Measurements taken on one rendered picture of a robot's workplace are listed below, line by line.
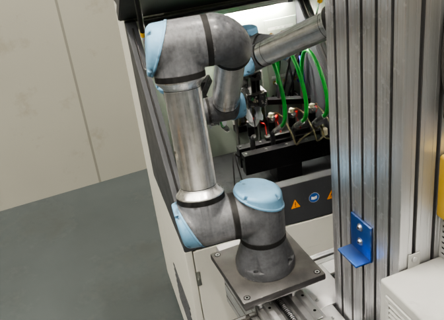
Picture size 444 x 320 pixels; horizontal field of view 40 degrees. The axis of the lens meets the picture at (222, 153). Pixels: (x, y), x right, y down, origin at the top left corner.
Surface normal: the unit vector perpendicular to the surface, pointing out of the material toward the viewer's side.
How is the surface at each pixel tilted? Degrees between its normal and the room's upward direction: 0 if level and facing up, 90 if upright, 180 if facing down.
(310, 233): 90
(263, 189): 7
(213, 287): 90
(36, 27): 90
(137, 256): 0
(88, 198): 0
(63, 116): 90
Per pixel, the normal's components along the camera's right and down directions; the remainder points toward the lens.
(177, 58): 0.07, 0.28
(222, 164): -0.11, -0.88
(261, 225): 0.18, 0.45
